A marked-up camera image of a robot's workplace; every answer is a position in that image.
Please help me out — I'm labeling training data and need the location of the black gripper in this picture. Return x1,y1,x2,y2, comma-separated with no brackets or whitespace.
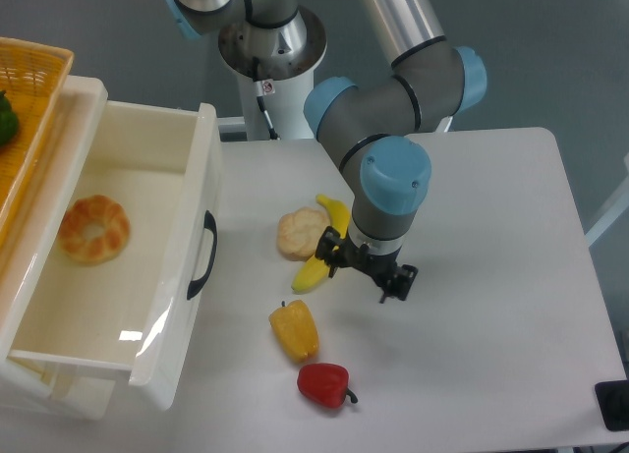
314,228,418,304

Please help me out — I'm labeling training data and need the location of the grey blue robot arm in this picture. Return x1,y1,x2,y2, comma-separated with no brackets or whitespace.
165,0,486,300

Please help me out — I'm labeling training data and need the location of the white drawer cabinet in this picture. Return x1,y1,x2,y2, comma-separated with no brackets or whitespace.
1,76,114,420

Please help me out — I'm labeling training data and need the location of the yellow toy banana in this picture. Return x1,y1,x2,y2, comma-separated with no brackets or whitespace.
291,194,351,294

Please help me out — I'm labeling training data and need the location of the pale round bread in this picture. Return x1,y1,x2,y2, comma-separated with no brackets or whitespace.
276,207,330,260

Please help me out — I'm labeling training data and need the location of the yellow toy bell pepper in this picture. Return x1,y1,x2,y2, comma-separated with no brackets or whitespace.
268,300,319,364

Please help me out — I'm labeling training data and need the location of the red toy bell pepper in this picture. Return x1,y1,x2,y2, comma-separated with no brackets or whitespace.
297,363,359,409

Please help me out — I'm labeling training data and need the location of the black device at edge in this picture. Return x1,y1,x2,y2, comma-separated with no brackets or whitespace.
595,379,629,431

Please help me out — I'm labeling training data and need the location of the orange woven basket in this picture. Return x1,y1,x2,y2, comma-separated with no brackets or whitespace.
1,37,74,241

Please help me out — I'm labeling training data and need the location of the green toy pepper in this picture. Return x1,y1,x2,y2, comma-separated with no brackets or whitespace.
0,90,20,146

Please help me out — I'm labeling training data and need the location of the white frame at right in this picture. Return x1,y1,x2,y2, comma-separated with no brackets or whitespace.
585,154,629,248

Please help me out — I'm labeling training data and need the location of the golden ring bread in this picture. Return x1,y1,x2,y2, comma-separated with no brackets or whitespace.
57,195,131,264

